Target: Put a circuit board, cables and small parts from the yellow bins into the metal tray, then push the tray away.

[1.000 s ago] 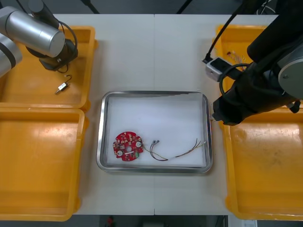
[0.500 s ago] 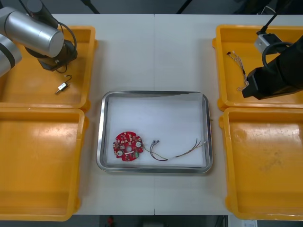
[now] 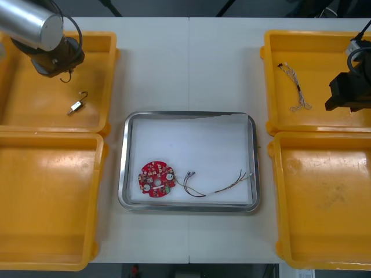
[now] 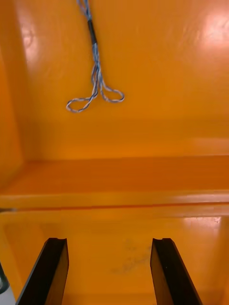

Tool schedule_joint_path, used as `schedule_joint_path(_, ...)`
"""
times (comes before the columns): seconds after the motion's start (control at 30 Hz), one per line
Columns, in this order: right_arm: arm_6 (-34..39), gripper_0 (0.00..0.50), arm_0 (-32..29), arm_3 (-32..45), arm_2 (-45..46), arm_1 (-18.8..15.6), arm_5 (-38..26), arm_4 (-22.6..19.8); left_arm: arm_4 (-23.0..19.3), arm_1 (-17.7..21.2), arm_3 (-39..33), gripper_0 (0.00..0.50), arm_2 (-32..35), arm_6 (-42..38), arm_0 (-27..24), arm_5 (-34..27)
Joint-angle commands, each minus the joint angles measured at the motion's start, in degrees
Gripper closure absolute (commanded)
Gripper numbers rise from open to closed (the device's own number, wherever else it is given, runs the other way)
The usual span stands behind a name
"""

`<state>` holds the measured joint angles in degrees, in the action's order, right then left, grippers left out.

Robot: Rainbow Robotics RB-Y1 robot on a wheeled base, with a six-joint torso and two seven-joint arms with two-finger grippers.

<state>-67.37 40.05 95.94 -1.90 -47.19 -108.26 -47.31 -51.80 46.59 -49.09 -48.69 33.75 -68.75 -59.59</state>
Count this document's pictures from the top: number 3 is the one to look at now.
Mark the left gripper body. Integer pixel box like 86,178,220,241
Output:
30,36,86,78

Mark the yellow-orange plastic bin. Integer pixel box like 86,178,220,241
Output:
0,31,121,137
0,131,110,272
267,131,371,272
260,30,371,137

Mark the green-yellow and black wire harness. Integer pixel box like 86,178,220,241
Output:
175,169,254,198

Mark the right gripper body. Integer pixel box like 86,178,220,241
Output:
339,71,371,113

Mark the blue-white twisted wire harness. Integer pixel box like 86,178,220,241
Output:
277,61,312,112

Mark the black stand leg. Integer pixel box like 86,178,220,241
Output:
100,0,123,17
214,0,237,17

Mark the round red circuit board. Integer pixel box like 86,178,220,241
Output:
138,160,177,199

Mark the steel tray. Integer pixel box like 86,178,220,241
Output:
117,111,260,213

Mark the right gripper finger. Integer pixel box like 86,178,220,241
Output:
328,73,345,97
325,96,346,112

